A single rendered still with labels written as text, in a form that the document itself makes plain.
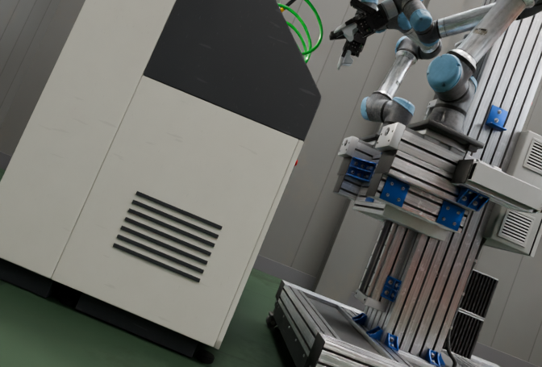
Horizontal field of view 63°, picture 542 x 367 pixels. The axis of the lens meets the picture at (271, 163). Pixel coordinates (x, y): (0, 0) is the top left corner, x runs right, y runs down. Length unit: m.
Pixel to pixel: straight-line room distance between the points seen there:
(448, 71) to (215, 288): 1.05
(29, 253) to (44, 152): 0.33
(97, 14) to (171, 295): 0.96
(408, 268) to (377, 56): 2.64
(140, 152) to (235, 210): 0.36
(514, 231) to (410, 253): 0.42
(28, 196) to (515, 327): 4.25
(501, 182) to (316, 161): 2.41
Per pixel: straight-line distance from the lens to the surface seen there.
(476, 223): 1.97
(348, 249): 3.85
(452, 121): 1.70
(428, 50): 2.38
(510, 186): 1.66
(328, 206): 3.89
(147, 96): 1.52
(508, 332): 4.83
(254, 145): 1.45
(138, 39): 1.58
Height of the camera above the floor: 0.56
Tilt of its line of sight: 5 degrees up
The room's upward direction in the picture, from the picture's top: 23 degrees clockwise
